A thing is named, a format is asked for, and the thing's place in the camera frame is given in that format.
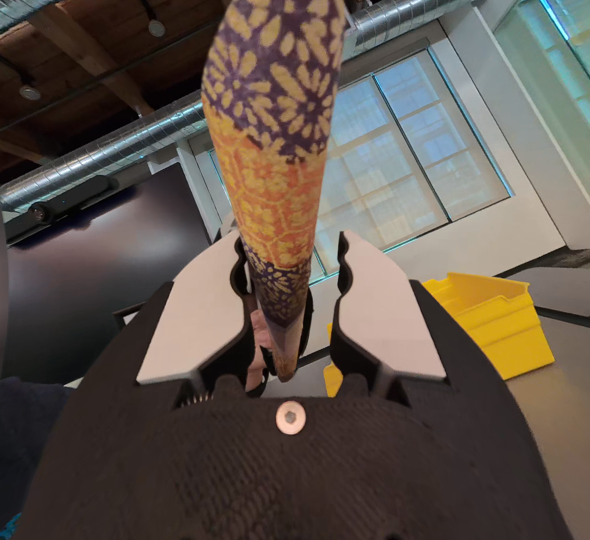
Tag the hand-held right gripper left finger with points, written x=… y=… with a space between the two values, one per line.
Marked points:
x=193 y=319

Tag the large window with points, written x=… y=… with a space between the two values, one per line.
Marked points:
x=405 y=157

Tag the patterned origami paper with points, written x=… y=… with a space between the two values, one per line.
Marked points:
x=276 y=111

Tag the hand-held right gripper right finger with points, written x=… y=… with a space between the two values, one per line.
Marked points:
x=387 y=319

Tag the round track spotlight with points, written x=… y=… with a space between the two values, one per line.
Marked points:
x=156 y=27
x=29 y=92

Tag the yellow plastic bin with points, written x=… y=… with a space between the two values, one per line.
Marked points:
x=498 y=319

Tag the black video bar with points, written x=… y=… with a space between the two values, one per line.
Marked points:
x=73 y=201

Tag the person's left hand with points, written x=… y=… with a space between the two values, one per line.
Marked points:
x=259 y=332

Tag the large dark display screen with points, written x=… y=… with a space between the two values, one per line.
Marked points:
x=92 y=282

